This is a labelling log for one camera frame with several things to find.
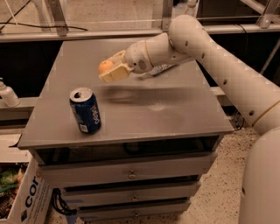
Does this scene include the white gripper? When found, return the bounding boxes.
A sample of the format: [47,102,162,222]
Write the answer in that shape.
[99,40,152,82]

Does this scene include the orange fruit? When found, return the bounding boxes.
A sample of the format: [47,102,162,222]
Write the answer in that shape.
[98,60,113,74]

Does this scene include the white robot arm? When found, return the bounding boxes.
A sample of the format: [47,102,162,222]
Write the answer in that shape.
[98,15,280,224]

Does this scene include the blue pepsi can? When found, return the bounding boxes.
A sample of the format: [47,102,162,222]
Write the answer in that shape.
[69,87,102,134]

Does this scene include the clear plastic water bottle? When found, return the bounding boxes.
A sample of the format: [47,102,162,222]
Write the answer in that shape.
[139,64,173,79]

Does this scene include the grey drawer cabinet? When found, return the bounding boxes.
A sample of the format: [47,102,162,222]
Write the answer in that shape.
[17,35,235,221]

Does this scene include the white spray bottle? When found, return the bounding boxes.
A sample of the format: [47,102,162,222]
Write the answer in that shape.
[0,78,20,107]

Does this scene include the top grey drawer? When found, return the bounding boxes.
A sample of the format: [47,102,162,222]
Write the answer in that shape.
[38,151,217,188]

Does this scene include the grey drawer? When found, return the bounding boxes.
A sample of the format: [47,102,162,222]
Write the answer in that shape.
[78,199,190,221]
[62,181,200,207]
[38,151,217,188]

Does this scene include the middle grey drawer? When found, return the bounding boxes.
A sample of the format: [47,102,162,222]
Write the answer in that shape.
[62,181,200,207]

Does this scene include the bottom grey drawer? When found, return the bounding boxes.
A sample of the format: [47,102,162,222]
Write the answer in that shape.
[78,199,190,221]

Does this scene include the white cardboard box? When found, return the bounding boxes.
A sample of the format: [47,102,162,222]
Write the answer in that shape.
[0,134,52,224]

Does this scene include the metal frame rail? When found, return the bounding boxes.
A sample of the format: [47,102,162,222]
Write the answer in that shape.
[0,24,280,43]

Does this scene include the black cable on rail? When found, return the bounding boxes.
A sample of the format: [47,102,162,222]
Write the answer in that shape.
[0,0,88,32]

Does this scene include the black cables under cabinet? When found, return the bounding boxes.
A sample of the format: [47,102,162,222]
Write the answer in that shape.
[52,188,77,217]

